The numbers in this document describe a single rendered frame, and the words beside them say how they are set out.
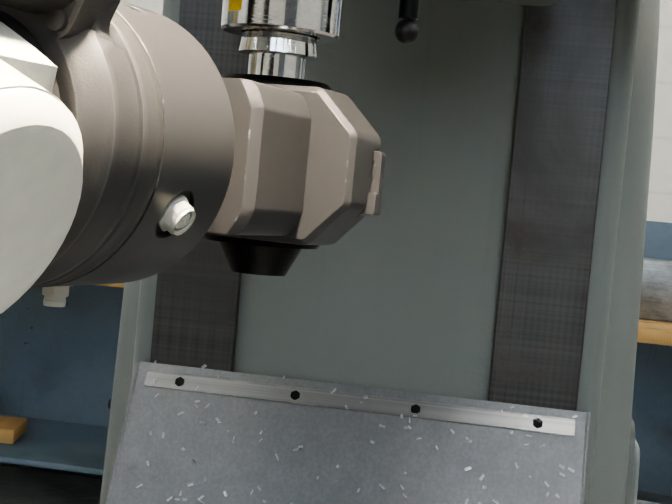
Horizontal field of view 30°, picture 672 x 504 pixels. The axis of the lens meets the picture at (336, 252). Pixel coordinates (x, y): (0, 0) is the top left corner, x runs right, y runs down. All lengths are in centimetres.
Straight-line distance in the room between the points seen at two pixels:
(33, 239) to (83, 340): 472
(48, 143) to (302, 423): 61
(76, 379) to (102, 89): 472
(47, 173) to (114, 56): 6
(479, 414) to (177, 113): 54
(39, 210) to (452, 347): 61
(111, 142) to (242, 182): 8
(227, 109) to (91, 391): 465
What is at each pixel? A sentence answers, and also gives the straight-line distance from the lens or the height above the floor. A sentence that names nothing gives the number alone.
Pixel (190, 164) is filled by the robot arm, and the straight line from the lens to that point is 36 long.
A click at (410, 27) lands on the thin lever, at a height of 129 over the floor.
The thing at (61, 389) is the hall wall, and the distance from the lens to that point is 507.
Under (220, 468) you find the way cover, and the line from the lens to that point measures 87.
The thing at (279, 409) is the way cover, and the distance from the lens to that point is 88.
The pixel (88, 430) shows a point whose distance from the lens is 482.
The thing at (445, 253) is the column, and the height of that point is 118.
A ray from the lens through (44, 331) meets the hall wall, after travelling 506.
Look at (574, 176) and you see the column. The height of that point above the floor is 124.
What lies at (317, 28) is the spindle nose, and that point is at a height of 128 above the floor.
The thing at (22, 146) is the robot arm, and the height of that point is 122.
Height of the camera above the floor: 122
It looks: 3 degrees down
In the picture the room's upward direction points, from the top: 5 degrees clockwise
